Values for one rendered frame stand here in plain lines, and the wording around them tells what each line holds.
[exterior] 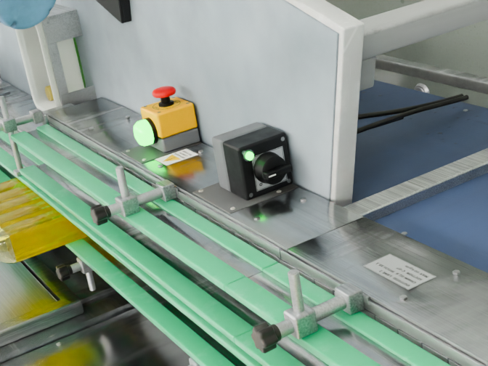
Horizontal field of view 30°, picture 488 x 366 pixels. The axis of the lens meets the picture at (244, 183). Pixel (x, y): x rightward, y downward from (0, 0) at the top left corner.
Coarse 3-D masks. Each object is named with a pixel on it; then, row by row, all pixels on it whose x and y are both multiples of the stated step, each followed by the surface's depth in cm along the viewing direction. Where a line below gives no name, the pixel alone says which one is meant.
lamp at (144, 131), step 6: (144, 120) 152; (150, 120) 151; (138, 126) 151; (144, 126) 150; (150, 126) 151; (138, 132) 151; (144, 132) 150; (150, 132) 151; (156, 132) 151; (138, 138) 151; (144, 138) 150; (150, 138) 151; (156, 138) 151; (144, 144) 151; (150, 144) 152
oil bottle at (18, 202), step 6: (18, 198) 178; (24, 198) 178; (30, 198) 177; (36, 198) 177; (0, 204) 177; (6, 204) 176; (12, 204) 176; (18, 204) 175; (24, 204) 175; (30, 204) 176; (0, 210) 174; (6, 210) 174; (12, 210) 174
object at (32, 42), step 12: (24, 36) 201; (36, 36) 202; (24, 48) 201; (36, 48) 203; (24, 60) 202; (36, 60) 203; (48, 60) 188; (36, 72) 204; (48, 72) 189; (36, 84) 205; (48, 84) 206; (36, 96) 206; (48, 108) 200
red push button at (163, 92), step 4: (160, 88) 152; (164, 88) 152; (168, 88) 151; (172, 88) 152; (152, 92) 152; (156, 92) 151; (160, 92) 150; (164, 92) 150; (168, 92) 151; (172, 92) 151; (156, 96) 151; (160, 96) 150; (164, 96) 150; (168, 96) 151; (160, 100) 153; (164, 100) 152; (168, 100) 152
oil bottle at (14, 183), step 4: (8, 180) 189; (12, 180) 189; (16, 180) 189; (0, 184) 188; (4, 184) 187; (8, 184) 187; (12, 184) 186; (16, 184) 186; (20, 184) 186; (24, 184) 186; (0, 188) 185; (4, 188) 185; (8, 188) 185; (12, 188) 185; (0, 192) 184
